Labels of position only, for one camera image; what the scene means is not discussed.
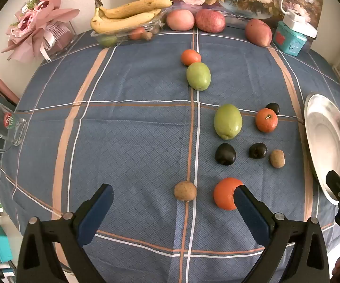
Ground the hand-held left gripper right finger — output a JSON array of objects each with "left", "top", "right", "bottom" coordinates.
[{"left": 233, "top": 185, "right": 331, "bottom": 283}]

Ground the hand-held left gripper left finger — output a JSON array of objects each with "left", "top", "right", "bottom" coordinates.
[{"left": 16, "top": 183, "right": 114, "bottom": 283}]

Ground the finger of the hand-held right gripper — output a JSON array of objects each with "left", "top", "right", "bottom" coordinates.
[{"left": 325, "top": 170, "right": 340, "bottom": 205}]

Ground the large orange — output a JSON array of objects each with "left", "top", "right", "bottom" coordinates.
[{"left": 213, "top": 178, "right": 244, "bottom": 211}]

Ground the silver metal plate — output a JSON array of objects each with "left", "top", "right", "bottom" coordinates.
[{"left": 304, "top": 93, "right": 340, "bottom": 205}]

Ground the oval brown kiwi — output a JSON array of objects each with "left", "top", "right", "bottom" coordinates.
[{"left": 270, "top": 149, "right": 285, "bottom": 169}]

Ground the medium dark plum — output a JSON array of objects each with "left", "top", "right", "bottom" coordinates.
[{"left": 249, "top": 143, "right": 268, "bottom": 159}]

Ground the large dark plum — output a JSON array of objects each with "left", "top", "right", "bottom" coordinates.
[{"left": 215, "top": 143, "right": 237, "bottom": 166}]

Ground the round brown kiwi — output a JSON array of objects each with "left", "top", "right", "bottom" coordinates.
[{"left": 174, "top": 181, "right": 197, "bottom": 201}]

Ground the orange tangerine with stem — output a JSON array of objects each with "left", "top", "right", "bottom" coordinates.
[{"left": 255, "top": 108, "right": 278, "bottom": 133}]

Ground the large green mango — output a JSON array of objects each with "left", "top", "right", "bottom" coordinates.
[{"left": 214, "top": 104, "right": 243, "bottom": 140}]

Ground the small dark plum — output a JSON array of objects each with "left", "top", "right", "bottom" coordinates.
[{"left": 265, "top": 103, "right": 280, "bottom": 116}]

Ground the small green mango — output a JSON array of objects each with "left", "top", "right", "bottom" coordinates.
[{"left": 186, "top": 62, "right": 212, "bottom": 91}]

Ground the small orange tangerine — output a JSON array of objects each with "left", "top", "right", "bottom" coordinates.
[{"left": 181, "top": 49, "right": 202, "bottom": 67}]

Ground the blue checked tablecloth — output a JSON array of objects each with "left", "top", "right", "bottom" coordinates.
[{"left": 0, "top": 26, "right": 340, "bottom": 283}]

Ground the teal plastic box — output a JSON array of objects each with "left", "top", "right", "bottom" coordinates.
[{"left": 0, "top": 224, "right": 13, "bottom": 264}]

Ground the clear glass mug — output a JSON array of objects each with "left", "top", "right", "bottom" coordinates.
[{"left": 0, "top": 104, "right": 27, "bottom": 153}]

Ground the white charger device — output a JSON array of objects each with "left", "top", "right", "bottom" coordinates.
[{"left": 279, "top": 0, "right": 318, "bottom": 39}]

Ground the green fruit in tray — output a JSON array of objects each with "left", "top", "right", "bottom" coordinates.
[{"left": 101, "top": 35, "right": 118, "bottom": 48}]

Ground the oblong red apple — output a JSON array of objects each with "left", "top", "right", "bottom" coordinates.
[{"left": 245, "top": 18, "right": 273, "bottom": 48}]

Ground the clear plastic tray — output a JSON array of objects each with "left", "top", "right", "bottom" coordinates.
[{"left": 91, "top": 12, "right": 166, "bottom": 48}]

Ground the small orange in tray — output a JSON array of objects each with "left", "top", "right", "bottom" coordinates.
[{"left": 129, "top": 27, "right": 146, "bottom": 41}]

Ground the yellow banana bunch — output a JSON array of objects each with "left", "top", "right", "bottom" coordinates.
[{"left": 90, "top": 0, "right": 173, "bottom": 34}]

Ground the round red apple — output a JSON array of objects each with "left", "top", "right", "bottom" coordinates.
[{"left": 195, "top": 9, "right": 226, "bottom": 33}]

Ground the pink flower bouquet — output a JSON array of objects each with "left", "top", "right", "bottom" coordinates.
[{"left": 1, "top": 0, "right": 80, "bottom": 62}]

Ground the pink apple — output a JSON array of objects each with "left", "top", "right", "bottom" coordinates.
[{"left": 166, "top": 10, "right": 195, "bottom": 31}]

